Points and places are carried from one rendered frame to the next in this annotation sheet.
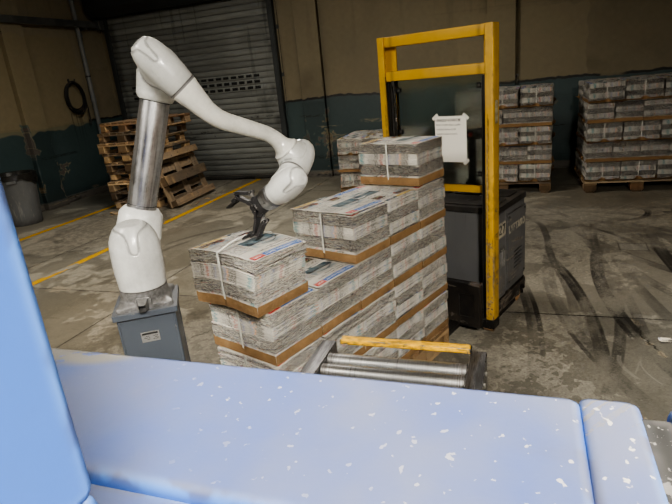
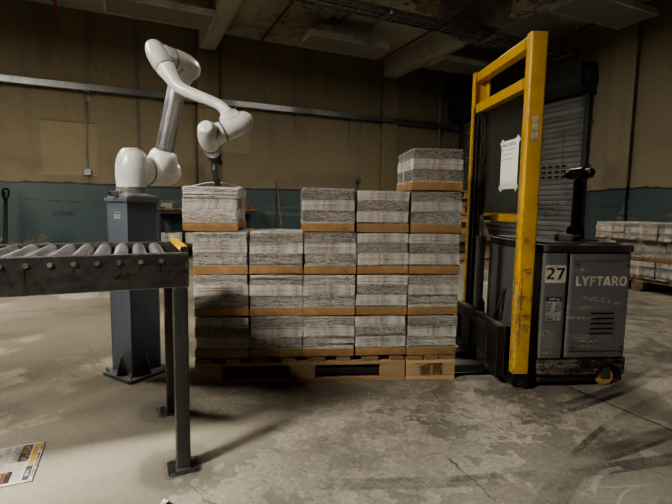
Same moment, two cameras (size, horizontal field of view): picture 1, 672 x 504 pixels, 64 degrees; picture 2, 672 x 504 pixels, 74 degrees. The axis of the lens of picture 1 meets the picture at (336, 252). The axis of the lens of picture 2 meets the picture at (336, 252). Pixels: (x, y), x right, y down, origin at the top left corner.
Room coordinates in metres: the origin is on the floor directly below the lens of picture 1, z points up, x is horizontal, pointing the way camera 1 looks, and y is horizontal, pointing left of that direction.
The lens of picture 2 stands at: (0.74, -1.90, 0.97)
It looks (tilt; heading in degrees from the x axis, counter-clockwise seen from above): 6 degrees down; 45
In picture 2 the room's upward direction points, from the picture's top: 1 degrees clockwise
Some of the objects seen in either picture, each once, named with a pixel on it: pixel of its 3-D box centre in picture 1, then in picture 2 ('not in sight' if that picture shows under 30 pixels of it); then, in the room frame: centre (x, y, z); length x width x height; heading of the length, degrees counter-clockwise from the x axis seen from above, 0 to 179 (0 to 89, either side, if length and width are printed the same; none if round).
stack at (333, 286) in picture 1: (334, 336); (302, 301); (2.42, 0.05, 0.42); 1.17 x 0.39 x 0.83; 140
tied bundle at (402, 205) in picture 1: (374, 213); (377, 211); (2.75, -0.23, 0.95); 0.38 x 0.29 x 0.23; 50
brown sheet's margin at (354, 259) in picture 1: (342, 245); (325, 225); (2.52, -0.04, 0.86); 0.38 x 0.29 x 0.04; 50
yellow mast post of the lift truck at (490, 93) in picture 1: (489, 182); (526, 209); (3.10, -0.95, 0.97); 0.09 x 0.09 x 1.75; 50
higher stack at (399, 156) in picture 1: (406, 250); (424, 262); (2.98, -0.41, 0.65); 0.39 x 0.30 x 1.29; 50
